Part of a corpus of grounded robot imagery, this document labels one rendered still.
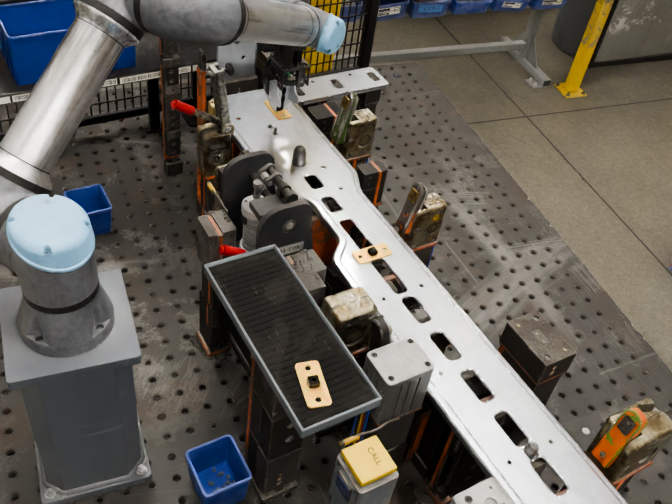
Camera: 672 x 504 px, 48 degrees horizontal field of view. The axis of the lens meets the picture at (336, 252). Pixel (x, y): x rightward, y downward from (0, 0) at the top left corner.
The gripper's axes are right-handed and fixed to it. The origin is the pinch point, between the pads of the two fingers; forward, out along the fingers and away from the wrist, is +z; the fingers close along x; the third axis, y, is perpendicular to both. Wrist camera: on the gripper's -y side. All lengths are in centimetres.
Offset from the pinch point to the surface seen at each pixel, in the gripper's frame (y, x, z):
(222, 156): 2.7, -15.4, 10.1
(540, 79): -115, 229, 106
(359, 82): -13.7, 32.9, 8.7
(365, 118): 7.6, 21.1, 4.1
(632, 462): 109, 15, 7
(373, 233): 41.3, 3.6, 8.3
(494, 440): 95, -5, 8
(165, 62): -28.4, -17.9, 1.9
